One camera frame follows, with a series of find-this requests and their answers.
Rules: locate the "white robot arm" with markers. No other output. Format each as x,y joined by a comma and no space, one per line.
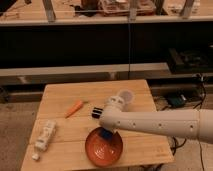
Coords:
188,123

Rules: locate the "translucent plastic cup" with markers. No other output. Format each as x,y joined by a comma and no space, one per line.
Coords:
126,95

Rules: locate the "orange carrot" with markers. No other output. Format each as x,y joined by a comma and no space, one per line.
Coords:
75,107

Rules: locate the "wooden table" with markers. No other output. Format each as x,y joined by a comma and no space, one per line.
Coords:
66,152

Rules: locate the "black power adapter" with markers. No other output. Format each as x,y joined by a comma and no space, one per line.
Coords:
176,100

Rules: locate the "cluttered tray on bench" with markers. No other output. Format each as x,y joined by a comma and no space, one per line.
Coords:
122,7

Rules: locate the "black box on shelf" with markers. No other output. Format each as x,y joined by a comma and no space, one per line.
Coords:
190,61

